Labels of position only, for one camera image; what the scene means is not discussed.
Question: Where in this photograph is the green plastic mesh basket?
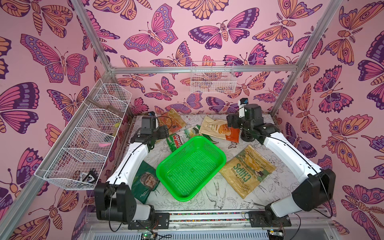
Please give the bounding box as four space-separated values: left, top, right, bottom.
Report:
156 136 227 202

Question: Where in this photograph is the beige orange chips bag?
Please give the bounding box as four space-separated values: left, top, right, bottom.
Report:
199 116 240 143

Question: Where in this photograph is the orange brown chips bag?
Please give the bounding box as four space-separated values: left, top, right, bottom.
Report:
157 109 187 135

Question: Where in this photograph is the long white wire rack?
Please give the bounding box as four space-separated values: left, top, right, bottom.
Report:
35 80 132 191

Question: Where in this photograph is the green Chio chips bag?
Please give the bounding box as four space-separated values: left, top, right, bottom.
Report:
167 125 219 152

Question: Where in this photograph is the tan kraft Chips bag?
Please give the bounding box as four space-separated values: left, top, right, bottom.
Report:
220 145 276 199

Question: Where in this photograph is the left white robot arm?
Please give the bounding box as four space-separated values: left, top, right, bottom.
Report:
94 116 169 225

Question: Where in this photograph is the dark green Real chips bag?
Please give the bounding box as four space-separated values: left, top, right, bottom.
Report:
131 161 160 204

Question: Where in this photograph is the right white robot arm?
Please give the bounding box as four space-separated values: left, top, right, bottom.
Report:
227 98 336 219

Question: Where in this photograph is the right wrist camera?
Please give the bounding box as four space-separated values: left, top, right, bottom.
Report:
238 98 249 118

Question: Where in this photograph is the small white wire basket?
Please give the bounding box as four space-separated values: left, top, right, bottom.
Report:
190 61 237 94

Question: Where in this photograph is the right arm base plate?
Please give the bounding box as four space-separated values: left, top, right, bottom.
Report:
247 211 292 228

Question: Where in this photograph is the aluminium mounting rail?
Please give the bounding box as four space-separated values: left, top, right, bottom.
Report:
86 208 334 232

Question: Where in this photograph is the pink object in rack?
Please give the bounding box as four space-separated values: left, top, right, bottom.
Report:
99 143 112 148

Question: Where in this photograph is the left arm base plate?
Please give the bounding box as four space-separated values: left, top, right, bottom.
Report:
128 213 170 231

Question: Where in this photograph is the black object in rack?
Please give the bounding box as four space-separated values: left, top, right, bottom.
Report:
79 170 98 184

